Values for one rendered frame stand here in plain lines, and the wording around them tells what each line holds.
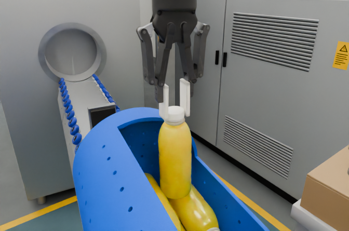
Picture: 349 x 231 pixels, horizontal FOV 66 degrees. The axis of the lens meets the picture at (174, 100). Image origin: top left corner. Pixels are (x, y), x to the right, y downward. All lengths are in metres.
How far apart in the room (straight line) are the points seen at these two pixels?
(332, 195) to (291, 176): 1.46
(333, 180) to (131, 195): 0.46
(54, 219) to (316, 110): 1.88
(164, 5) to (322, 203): 0.54
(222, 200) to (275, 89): 1.44
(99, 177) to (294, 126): 1.63
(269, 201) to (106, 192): 1.91
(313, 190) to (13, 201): 2.16
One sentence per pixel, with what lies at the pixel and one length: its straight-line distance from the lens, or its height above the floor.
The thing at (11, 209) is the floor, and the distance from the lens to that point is 2.41.
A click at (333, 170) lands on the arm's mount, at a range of 0.73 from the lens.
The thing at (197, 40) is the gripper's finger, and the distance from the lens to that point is 0.50.
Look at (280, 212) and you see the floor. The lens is 2.22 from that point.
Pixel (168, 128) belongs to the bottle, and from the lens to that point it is 0.52.
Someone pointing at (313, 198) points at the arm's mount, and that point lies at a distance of 0.72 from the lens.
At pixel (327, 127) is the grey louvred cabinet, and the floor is 0.71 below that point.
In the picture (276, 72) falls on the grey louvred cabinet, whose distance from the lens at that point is 1.95.
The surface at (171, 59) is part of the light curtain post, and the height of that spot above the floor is 1.19.
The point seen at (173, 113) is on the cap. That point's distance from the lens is 0.51.
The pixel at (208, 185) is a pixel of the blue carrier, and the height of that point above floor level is 1.07.
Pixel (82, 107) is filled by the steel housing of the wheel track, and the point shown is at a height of 0.93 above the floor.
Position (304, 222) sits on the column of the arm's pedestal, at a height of 0.97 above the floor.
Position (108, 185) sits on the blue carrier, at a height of 1.20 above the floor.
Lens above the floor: 1.48
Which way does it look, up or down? 23 degrees down
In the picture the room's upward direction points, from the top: straight up
